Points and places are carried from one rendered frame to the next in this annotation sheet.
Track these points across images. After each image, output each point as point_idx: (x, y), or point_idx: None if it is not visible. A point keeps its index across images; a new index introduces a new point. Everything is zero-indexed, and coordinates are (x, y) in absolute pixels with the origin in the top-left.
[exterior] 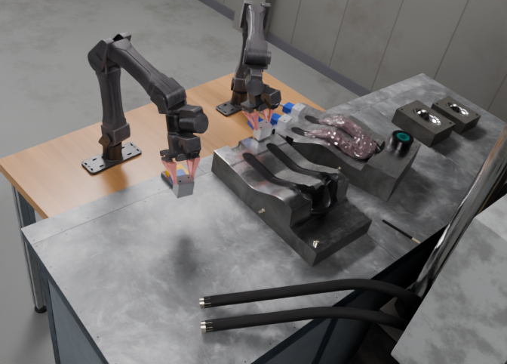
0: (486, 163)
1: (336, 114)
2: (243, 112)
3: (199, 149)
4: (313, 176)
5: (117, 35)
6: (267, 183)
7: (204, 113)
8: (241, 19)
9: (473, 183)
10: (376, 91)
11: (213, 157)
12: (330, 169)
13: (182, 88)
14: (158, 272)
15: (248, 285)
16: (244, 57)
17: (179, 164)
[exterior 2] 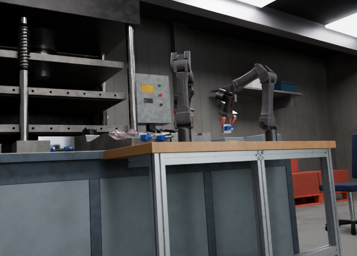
0: (135, 85)
1: (112, 136)
2: (192, 115)
3: (219, 105)
4: (160, 132)
5: (261, 65)
6: None
7: (217, 92)
8: (190, 65)
9: (135, 93)
10: (23, 152)
11: (210, 137)
12: (149, 132)
13: (227, 84)
14: None
15: None
16: (194, 80)
17: (230, 141)
